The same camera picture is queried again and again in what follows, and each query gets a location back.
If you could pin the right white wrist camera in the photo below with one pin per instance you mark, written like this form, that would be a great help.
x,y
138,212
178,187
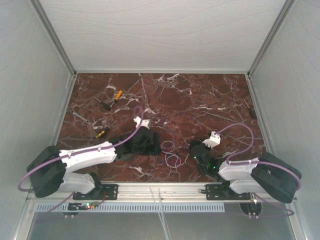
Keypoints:
x,y
213,140

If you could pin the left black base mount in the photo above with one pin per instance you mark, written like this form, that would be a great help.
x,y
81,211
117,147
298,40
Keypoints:
x,y
101,191

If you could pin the black tool at right edge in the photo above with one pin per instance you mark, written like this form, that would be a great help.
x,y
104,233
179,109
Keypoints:
x,y
251,111

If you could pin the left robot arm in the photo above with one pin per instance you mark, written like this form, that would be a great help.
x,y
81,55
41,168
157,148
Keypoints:
x,y
56,170

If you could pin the orange handled screwdriver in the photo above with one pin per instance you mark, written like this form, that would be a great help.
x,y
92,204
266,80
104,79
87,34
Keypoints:
x,y
109,106

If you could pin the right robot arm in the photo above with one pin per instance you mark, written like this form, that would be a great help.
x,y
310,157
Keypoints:
x,y
266,174

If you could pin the blue slotted cable duct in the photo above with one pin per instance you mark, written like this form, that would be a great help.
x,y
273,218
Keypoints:
x,y
149,207

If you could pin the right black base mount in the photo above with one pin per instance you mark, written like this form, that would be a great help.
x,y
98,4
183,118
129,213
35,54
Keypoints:
x,y
223,192

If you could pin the white zip ties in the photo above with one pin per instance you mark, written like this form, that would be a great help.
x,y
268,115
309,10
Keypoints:
x,y
162,218

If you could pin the yellow black screwdriver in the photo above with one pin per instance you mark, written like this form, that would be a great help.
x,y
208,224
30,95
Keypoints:
x,y
105,130

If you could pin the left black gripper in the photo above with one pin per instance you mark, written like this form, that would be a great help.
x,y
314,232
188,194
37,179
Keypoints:
x,y
154,149

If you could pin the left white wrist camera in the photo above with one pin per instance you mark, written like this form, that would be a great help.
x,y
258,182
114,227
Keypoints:
x,y
142,122

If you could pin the silver wrench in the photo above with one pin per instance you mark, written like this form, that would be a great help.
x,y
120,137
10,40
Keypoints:
x,y
79,116

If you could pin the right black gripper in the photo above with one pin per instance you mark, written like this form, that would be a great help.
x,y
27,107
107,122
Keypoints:
x,y
193,143

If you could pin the small circuit board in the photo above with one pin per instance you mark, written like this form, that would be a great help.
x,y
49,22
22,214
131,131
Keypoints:
x,y
82,206

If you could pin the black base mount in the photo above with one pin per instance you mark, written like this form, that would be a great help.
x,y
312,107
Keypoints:
x,y
101,191
223,192

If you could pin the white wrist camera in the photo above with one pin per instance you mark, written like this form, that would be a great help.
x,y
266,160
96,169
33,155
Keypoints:
x,y
142,122
213,140

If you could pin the aluminium front rail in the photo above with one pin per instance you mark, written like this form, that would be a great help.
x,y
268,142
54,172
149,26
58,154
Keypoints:
x,y
171,192

